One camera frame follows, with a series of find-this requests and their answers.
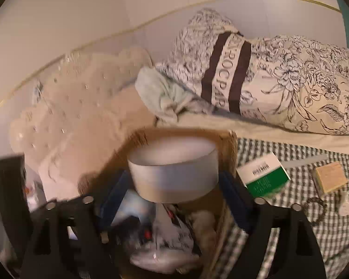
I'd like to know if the white tape roll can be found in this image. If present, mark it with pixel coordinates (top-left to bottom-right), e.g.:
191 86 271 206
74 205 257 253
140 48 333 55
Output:
127 137 219 203

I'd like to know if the cream cloth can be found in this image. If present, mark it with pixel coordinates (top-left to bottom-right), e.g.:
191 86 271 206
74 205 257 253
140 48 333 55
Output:
191 209 218 240

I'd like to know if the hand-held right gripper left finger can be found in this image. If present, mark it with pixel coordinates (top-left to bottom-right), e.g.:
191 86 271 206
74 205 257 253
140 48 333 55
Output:
20 171 131 279

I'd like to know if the white tufted cushion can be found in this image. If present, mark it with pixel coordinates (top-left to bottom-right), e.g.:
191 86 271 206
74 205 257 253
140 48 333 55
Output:
8 47 158 184

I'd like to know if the clear plastic bag with items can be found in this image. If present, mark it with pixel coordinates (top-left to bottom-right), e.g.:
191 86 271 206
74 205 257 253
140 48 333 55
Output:
130 206 202 273

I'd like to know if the brown cardboard box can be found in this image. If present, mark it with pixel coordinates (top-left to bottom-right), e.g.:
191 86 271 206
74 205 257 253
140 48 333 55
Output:
78 127 239 279

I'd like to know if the light green cloth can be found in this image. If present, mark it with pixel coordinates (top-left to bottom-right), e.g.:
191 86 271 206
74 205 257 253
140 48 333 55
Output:
134 66 216 123

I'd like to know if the white ruler strip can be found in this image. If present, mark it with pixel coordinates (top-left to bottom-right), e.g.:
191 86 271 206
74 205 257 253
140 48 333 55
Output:
279 155 329 169

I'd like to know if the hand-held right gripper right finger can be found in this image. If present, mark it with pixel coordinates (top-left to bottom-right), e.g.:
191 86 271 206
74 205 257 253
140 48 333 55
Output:
219 172 328 279

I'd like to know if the teal curtain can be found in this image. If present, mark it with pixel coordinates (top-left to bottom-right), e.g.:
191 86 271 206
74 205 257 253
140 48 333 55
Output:
337 0 349 45

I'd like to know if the green and white carton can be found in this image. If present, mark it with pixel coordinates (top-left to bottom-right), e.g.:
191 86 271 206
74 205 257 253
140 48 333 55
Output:
236 152 291 200

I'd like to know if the floral printed duvet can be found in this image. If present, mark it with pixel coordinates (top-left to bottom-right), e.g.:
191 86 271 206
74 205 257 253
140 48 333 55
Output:
158 8 349 136

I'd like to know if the blue and white packet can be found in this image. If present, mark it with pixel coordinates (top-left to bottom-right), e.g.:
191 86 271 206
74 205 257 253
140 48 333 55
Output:
336 192 349 218

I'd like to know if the dark bead bracelet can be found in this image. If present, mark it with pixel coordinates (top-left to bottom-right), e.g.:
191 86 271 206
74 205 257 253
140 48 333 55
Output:
305 197 328 228

